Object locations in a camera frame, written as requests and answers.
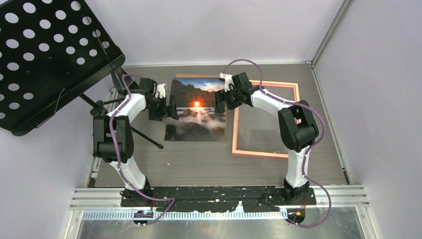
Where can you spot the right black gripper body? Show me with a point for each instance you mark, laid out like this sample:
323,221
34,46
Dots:
233,93

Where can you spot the black perforated music stand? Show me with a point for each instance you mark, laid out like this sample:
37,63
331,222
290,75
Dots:
51,52

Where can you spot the transparent plastic sheet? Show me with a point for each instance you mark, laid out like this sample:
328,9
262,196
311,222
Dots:
258,126

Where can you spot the aluminium rail front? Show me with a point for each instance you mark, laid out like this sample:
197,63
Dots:
110,198

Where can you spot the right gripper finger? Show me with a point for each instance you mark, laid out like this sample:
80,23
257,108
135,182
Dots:
233,103
220,103

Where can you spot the aluminium corner profile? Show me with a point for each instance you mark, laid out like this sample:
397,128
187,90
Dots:
340,15

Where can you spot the brown backing board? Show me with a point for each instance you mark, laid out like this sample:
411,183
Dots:
195,76

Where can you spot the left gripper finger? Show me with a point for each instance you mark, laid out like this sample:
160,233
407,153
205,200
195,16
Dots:
157,116
171,109

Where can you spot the sunset landscape photo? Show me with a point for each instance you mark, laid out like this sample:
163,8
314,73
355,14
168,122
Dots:
195,107

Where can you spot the black mounting base plate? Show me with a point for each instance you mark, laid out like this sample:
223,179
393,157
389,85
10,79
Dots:
216,199

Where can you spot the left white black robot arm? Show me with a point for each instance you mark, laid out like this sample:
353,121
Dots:
113,139

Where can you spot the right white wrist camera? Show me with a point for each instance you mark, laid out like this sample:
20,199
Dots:
228,81

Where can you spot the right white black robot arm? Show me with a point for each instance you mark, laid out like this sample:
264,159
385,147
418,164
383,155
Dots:
297,125

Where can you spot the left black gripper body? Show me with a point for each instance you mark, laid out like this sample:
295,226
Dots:
158,103

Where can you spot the orange wooden picture frame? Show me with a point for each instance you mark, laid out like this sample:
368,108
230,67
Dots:
235,150

